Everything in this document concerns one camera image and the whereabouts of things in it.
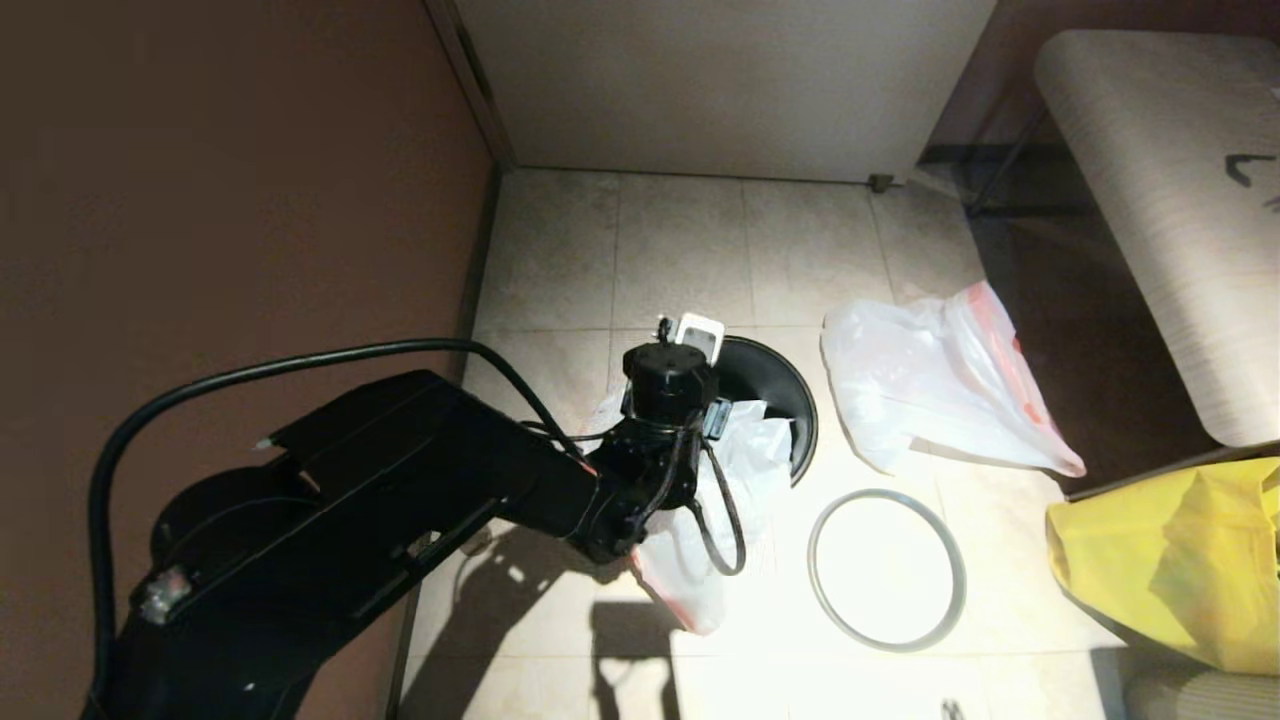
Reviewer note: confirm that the black trash bin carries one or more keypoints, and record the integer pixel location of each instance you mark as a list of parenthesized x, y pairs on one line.
[(770, 380)]

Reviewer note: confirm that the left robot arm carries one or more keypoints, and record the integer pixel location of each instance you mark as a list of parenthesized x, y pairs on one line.
[(350, 500)]

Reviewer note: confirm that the yellow plastic bag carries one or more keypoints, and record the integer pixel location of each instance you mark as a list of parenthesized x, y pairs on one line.
[(1150, 560)]

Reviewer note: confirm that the black metal table frame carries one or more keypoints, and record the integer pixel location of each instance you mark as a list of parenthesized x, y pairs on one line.
[(1012, 158)]

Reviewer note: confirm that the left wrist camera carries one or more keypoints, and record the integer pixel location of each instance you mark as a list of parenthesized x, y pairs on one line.
[(700, 335)]

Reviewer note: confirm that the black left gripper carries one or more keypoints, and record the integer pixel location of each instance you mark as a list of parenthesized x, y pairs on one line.
[(650, 470)]

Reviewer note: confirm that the beige wood-grain table top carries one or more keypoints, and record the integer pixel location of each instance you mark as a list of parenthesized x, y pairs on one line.
[(1170, 200)]

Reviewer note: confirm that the dark door frame post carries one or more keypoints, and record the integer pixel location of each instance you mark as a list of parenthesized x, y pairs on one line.
[(470, 60)]

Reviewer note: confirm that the white door panel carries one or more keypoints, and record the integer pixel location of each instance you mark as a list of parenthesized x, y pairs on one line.
[(720, 90)]

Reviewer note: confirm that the small black door stop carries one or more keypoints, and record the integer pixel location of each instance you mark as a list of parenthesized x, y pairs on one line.
[(880, 183)]

